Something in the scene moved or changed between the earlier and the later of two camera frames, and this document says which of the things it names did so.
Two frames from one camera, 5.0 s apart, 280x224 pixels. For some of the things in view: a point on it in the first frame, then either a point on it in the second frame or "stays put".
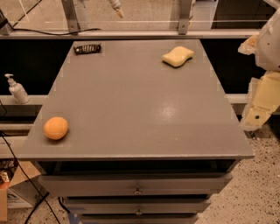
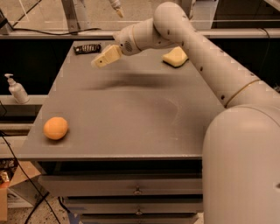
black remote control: x=94 y=48 stays put
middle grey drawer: x=137 y=206 stays put
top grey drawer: x=136 y=185 stays put
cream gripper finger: x=263 y=100 → x=127 y=41
